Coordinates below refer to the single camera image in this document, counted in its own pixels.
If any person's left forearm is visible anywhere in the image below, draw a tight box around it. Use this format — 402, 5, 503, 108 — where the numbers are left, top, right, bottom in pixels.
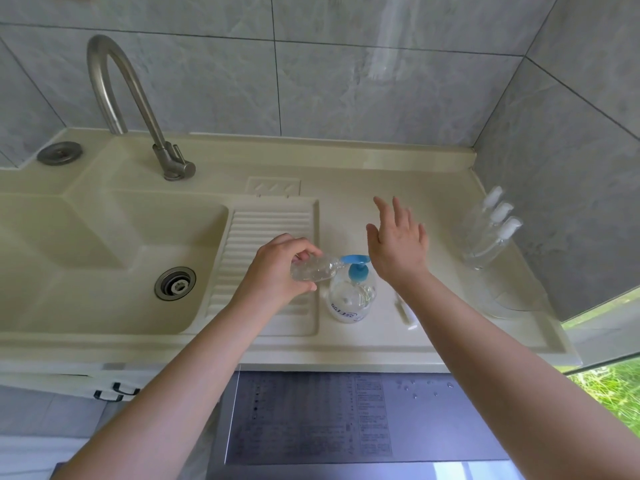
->
52, 299, 269, 480

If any curved steel faucet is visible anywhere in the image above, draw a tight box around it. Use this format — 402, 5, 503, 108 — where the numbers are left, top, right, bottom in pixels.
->
87, 34, 197, 182

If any person's left hand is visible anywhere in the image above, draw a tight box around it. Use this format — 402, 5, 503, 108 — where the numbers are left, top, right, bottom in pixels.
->
229, 233, 325, 317

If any grey washing machine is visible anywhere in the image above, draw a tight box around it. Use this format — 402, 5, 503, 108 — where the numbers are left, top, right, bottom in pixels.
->
207, 370, 526, 480

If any white cabinet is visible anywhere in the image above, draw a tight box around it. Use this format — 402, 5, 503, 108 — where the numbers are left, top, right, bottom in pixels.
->
0, 362, 226, 403

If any person's right forearm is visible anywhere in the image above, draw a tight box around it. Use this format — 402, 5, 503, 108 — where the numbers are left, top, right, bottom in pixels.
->
397, 269, 640, 480

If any cream sink with washboard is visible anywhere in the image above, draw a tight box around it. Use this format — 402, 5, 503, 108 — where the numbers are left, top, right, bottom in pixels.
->
0, 127, 583, 395

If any person's right hand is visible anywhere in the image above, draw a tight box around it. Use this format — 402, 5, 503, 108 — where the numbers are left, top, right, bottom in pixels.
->
365, 196, 431, 291

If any glass window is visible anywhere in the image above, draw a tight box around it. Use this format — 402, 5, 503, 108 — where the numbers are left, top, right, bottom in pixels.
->
557, 287, 640, 441

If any small clear bottle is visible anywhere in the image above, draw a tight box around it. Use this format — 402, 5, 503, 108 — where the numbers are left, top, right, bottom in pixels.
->
289, 255, 347, 284
462, 219, 500, 257
461, 203, 493, 243
465, 235, 509, 271

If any clear hand sanitizer pump bottle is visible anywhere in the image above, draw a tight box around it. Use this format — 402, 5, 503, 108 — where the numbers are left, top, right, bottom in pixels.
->
326, 254, 377, 324

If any round steel hole cover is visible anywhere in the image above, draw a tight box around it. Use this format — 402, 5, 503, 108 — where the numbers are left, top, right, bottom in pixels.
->
37, 141, 84, 167

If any steel sink drain strainer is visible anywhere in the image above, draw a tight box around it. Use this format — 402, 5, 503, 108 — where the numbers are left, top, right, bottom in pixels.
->
153, 266, 197, 301

